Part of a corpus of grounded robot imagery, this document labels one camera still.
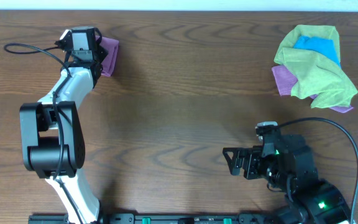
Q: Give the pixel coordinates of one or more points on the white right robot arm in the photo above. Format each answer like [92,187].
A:
[309,199]

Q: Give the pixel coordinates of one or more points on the purple microfibre cloth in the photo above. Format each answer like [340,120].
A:
[111,45]

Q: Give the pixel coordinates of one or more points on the green microfibre cloth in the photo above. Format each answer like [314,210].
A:
[316,74]

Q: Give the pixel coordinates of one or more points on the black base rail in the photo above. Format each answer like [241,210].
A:
[131,218]

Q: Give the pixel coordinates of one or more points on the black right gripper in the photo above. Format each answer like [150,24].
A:
[252,155]

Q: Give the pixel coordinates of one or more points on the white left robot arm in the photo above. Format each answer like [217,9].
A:
[52,140]

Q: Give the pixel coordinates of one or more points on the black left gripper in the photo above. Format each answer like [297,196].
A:
[100,54]

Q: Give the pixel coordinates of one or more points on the blue microfibre cloth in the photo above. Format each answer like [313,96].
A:
[323,46]

